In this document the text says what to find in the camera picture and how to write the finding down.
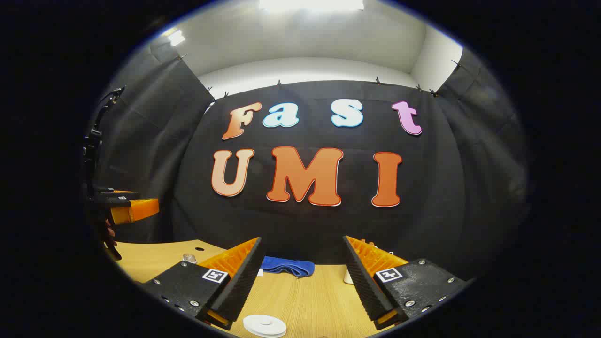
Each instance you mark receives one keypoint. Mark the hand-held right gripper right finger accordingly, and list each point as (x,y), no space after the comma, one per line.
(364,286)

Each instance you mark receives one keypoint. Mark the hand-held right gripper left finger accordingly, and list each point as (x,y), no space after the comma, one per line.
(242,286)

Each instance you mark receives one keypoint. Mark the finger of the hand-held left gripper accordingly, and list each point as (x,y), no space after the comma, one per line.
(138,210)
(117,192)

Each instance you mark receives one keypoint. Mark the white teacup lid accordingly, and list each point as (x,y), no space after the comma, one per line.
(265,325)

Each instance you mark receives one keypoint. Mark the clear water bottle green label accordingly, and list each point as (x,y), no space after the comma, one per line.
(189,257)

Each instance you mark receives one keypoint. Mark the white toaster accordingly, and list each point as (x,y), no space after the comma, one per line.
(348,277)

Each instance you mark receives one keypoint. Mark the blue towel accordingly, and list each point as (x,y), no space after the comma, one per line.
(286,266)

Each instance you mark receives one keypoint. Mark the black backdrop cloth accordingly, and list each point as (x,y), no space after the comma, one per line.
(305,225)

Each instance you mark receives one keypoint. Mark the ceiling light panel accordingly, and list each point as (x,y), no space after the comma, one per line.
(176,37)
(312,4)

